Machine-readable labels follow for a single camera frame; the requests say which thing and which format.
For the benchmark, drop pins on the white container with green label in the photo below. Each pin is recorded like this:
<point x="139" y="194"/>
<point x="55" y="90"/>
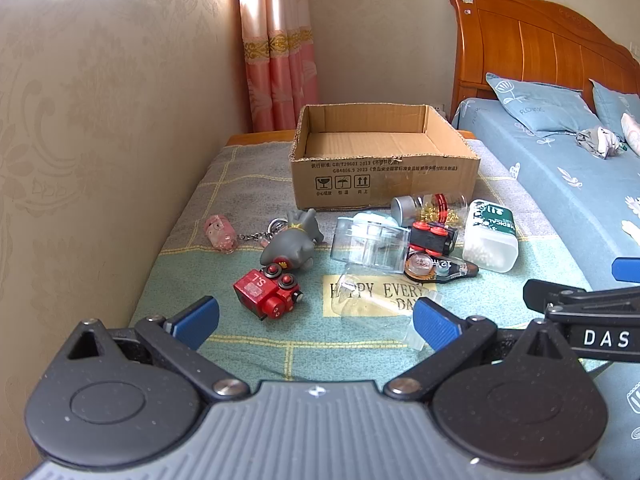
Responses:
<point x="487" y="245"/>

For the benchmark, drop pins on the red toy train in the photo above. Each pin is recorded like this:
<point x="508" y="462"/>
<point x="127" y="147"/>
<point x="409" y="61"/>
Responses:
<point x="260" y="287"/>

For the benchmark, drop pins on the white wall outlet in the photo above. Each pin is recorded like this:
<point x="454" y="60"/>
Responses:
<point x="442" y="109"/>

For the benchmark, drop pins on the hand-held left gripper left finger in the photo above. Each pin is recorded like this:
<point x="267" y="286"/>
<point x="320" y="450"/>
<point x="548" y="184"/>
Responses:
<point x="197" y="321"/>

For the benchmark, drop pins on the gray crumpled cloth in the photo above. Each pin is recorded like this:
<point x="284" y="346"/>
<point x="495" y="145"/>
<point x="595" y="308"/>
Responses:
<point x="595" y="142"/>

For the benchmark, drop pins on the black toy train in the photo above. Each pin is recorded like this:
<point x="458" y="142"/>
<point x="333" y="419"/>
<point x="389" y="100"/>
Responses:
<point x="440" y="242"/>

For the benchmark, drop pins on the clear round container red label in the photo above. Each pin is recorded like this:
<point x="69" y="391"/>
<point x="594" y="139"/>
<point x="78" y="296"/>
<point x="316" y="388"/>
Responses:
<point x="370" y="305"/>

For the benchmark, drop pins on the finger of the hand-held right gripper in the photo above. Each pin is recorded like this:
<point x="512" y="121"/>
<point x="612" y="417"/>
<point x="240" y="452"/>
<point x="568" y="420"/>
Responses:
<point x="542" y="292"/>
<point x="627" y="268"/>

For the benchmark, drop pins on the blue floral pillow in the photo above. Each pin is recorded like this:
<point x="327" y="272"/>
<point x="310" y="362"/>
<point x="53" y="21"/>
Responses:
<point x="540" y="105"/>
<point x="615" y="105"/>

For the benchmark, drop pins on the clear rectangular plastic box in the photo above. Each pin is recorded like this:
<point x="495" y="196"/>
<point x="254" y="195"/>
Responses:
<point x="370" y="247"/>

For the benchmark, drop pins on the brown cardboard box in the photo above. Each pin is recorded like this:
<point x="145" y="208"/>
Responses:
<point x="380" y="180"/>

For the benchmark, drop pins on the white soft item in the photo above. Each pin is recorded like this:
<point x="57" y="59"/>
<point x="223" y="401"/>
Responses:
<point x="631" y="132"/>

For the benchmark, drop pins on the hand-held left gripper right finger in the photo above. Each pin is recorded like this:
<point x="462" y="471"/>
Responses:
<point x="435" y="322"/>

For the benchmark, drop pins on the blue floral bed sheet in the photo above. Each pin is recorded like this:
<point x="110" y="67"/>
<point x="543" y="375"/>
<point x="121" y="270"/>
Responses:
<point x="550" y="180"/>

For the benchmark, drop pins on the clear correction tape dispenser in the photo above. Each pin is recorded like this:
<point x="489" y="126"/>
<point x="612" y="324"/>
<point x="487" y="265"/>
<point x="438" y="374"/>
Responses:
<point x="425" y="265"/>

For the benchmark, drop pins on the capsule bottle with silver cap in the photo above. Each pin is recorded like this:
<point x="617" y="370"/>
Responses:
<point x="405" y="207"/>

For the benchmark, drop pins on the pink patterned curtain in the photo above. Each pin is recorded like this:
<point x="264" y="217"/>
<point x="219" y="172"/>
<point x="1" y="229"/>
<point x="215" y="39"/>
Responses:
<point x="280" y="60"/>

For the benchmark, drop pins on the wooden bed headboard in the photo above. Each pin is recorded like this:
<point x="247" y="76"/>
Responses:
<point x="525" y="45"/>

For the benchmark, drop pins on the green checked printed blanket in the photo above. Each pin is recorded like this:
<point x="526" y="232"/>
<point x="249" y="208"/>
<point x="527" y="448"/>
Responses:
<point x="225" y="280"/>

